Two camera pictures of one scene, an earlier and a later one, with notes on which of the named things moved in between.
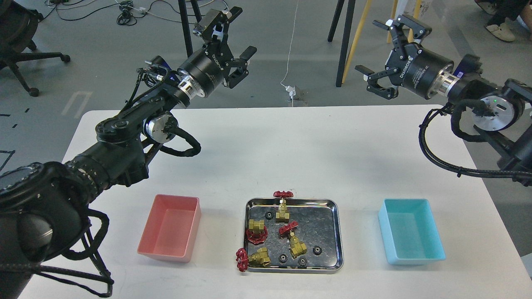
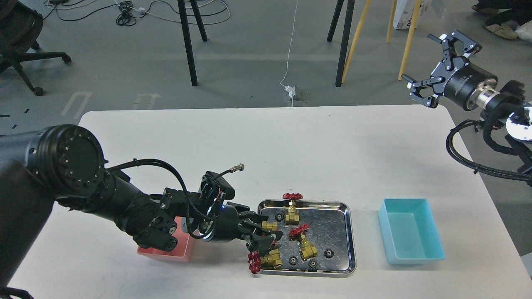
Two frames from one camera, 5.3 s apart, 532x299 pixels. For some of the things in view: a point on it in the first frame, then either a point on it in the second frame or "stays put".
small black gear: x=317 y=250 -> x=328 y=253
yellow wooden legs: x=363 y=20 stays put
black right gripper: x=418 y=69 -> x=473 y=87
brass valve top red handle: x=282 y=216 -> x=292 y=217
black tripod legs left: x=182 y=7 stays put
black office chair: x=18 y=22 stays put
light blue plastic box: x=410 y=233 stays put
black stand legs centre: x=351 y=5 stays put
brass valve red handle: x=243 y=261 -> x=272 y=259
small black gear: x=282 y=259 -> x=293 y=261
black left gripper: x=203 y=71 -> x=228 y=228
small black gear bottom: x=301 y=262 -> x=312 y=264
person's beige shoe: x=504 y=31 stays put
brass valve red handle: x=296 y=248 -> x=306 y=250
